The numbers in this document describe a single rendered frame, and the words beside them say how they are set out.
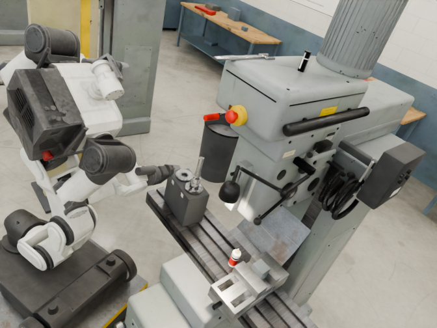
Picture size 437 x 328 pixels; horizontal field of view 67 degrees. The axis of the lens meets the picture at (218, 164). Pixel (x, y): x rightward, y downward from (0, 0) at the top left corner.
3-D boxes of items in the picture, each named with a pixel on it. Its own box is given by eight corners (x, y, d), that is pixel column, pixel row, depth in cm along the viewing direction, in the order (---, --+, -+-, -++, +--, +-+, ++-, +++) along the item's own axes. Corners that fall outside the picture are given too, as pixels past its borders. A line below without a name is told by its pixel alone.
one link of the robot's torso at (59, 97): (23, 191, 111) (60, 146, 88) (-18, 103, 113) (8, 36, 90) (100, 168, 133) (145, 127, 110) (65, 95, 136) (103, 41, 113)
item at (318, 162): (288, 210, 134) (313, 159, 120) (248, 175, 148) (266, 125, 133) (314, 197, 146) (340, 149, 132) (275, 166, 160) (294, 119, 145)
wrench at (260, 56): (219, 62, 91) (220, 59, 91) (210, 56, 93) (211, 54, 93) (274, 60, 107) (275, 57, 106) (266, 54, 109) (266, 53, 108)
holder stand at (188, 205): (181, 227, 165) (188, 198, 154) (162, 198, 178) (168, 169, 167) (201, 221, 172) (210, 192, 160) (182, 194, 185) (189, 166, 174)
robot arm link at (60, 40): (27, 67, 108) (54, 45, 102) (15, 41, 107) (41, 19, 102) (56, 69, 118) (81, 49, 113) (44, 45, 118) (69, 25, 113)
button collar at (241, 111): (239, 129, 97) (245, 111, 93) (226, 120, 100) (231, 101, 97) (244, 128, 98) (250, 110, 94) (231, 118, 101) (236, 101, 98)
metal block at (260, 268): (258, 282, 139) (263, 274, 136) (248, 272, 142) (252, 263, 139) (266, 276, 142) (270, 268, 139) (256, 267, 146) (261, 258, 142)
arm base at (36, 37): (26, 70, 106) (52, 61, 102) (14, 29, 104) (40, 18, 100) (62, 72, 120) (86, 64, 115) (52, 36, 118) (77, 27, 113)
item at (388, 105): (306, 166, 123) (329, 119, 112) (264, 135, 135) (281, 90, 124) (396, 132, 173) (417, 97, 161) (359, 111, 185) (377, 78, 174)
